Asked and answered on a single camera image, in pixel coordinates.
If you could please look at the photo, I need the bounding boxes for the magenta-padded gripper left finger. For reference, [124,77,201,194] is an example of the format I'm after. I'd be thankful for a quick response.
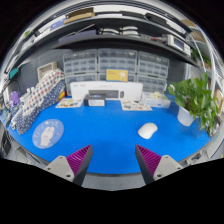
[44,144,94,187]

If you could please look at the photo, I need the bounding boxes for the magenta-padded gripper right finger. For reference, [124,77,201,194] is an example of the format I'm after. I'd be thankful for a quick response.
[134,144,184,185]

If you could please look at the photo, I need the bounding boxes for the white computer mouse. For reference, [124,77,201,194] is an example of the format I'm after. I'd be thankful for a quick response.
[137,122,159,140]

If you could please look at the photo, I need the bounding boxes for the round light blue mouse pad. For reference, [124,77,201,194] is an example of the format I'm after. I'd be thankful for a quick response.
[31,118,65,150]

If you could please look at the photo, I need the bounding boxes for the navy polka-dot cloth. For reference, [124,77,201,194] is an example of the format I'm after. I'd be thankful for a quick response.
[11,79,67,136]

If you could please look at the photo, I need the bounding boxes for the food sticker sheet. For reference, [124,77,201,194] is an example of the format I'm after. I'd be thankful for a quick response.
[55,97,84,109]

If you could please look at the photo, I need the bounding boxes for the cartoon sticker sheet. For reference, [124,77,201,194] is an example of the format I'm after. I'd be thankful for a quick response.
[120,99,154,112]

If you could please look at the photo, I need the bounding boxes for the white glove box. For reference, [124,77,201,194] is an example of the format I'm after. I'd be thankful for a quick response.
[141,90,172,109]

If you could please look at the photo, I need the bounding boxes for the small black box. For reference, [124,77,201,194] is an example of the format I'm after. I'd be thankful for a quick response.
[83,93,107,108]

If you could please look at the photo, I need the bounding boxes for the green potted plant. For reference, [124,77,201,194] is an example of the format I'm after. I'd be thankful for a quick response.
[166,72,221,134]

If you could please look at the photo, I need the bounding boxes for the red blue checkered cloth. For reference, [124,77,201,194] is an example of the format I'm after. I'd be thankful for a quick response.
[19,68,66,118]

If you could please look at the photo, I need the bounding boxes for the small purple object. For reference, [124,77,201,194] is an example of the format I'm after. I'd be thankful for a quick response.
[9,90,22,106]

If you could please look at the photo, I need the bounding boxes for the white keyboard box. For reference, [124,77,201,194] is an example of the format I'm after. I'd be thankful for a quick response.
[69,80,144,102]

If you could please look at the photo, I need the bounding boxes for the white woven basket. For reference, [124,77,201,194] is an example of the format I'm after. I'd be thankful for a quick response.
[36,61,58,82]

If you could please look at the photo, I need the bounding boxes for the yellow sign card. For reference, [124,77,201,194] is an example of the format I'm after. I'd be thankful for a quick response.
[105,68,129,83]

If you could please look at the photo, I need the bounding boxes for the grey wall shelf unit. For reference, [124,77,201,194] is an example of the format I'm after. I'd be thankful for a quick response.
[19,4,214,68]

